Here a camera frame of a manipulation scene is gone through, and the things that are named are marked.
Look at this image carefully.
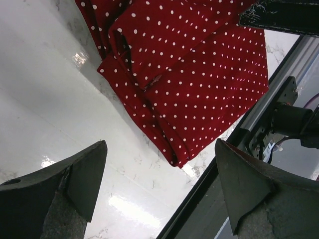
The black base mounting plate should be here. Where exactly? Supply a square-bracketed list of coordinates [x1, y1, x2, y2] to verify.
[158, 36, 319, 239]

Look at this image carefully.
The red polka dot cloth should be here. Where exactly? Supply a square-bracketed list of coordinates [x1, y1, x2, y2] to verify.
[76, 0, 269, 168]

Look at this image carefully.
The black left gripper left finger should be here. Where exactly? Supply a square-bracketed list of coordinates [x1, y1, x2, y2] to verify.
[0, 140, 107, 239]

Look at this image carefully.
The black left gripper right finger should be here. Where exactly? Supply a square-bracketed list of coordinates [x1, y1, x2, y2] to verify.
[215, 139, 319, 239]

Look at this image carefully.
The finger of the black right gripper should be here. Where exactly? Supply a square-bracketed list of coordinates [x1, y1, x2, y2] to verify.
[239, 0, 319, 36]

